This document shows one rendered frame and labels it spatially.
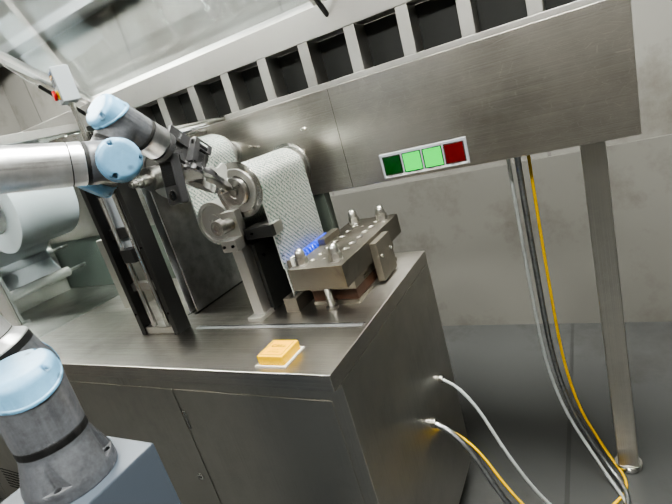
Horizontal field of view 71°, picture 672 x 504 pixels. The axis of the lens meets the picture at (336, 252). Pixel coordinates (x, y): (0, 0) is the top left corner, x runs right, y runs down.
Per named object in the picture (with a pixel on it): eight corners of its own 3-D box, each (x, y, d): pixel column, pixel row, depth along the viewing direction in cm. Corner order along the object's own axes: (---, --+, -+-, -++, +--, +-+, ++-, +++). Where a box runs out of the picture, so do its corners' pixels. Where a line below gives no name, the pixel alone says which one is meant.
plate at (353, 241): (294, 291, 121) (287, 270, 120) (356, 237, 154) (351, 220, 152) (347, 288, 113) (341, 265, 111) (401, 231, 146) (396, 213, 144)
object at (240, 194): (243, 211, 120) (220, 199, 123) (248, 208, 122) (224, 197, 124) (247, 184, 117) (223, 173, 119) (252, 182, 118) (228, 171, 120)
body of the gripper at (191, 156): (215, 148, 113) (176, 121, 103) (209, 180, 110) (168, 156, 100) (193, 154, 116) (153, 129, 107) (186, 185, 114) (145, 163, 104)
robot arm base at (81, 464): (58, 520, 73) (29, 470, 70) (8, 504, 80) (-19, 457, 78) (134, 450, 85) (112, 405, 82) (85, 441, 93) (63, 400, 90)
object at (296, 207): (283, 268, 125) (262, 203, 120) (323, 238, 144) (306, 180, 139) (285, 268, 125) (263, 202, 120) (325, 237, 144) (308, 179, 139)
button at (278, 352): (259, 365, 103) (255, 356, 102) (276, 348, 109) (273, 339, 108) (284, 366, 100) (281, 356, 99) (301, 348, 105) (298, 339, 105)
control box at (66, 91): (55, 107, 143) (41, 73, 140) (78, 102, 146) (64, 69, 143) (57, 103, 137) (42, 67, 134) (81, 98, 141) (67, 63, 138)
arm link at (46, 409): (10, 468, 72) (-32, 395, 68) (8, 434, 83) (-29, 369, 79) (91, 424, 78) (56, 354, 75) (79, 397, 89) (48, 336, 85)
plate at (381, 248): (378, 281, 128) (368, 244, 125) (391, 266, 137) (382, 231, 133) (387, 280, 127) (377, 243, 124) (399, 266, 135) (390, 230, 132)
